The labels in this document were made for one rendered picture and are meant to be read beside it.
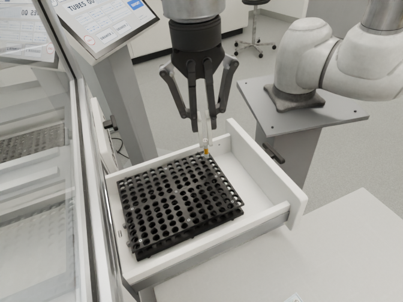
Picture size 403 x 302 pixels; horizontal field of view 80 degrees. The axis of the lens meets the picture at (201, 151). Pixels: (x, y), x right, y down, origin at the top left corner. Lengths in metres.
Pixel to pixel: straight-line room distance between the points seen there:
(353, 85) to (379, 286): 0.52
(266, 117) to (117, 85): 0.77
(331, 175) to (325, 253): 1.26
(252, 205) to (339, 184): 1.30
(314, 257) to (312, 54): 0.57
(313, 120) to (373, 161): 1.19
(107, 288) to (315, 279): 0.41
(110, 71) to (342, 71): 0.98
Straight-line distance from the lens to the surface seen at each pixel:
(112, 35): 1.17
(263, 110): 0.95
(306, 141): 1.08
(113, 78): 1.32
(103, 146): 0.63
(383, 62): 0.82
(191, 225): 0.46
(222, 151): 0.66
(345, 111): 1.00
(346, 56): 0.83
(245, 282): 0.57
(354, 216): 0.71
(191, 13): 0.34
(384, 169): 2.05
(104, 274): 0.36
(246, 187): 0.59
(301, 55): 0.87
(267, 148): 0.58
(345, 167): 1.95
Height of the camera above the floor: 1.30
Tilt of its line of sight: 43 degrees down
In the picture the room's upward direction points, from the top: 6 degrees counter-clockwise
